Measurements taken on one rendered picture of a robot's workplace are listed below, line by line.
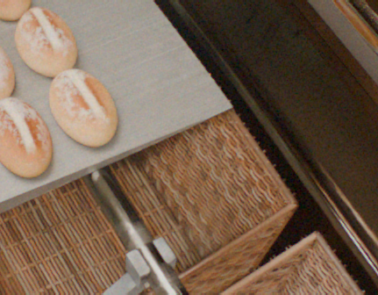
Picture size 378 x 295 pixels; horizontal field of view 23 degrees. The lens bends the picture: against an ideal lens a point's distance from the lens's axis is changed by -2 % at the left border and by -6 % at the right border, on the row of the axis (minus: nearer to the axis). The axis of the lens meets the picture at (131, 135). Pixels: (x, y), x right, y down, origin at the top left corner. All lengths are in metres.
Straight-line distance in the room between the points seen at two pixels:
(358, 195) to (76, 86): 0.45
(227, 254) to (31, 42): 0.50
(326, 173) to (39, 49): 0.47
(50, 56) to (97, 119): 0.10
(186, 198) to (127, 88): 0.58
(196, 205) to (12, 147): 0.68
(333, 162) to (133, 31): 0.35
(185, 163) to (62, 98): 0.62
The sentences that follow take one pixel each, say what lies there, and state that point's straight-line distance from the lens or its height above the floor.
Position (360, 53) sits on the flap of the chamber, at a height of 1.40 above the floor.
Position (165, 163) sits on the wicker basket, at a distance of 1.72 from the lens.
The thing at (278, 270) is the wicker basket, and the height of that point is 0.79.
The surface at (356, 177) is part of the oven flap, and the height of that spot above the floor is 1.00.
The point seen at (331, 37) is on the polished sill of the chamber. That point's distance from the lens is 1.24.
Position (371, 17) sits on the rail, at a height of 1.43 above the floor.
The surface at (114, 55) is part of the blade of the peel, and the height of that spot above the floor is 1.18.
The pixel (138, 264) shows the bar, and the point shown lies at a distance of 1.01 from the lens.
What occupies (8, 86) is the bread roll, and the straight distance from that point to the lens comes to 1.09.
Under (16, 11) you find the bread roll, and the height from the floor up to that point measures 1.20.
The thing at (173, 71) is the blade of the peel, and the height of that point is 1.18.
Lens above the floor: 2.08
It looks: 57 degrees down
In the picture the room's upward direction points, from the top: 4 degrees clockwise
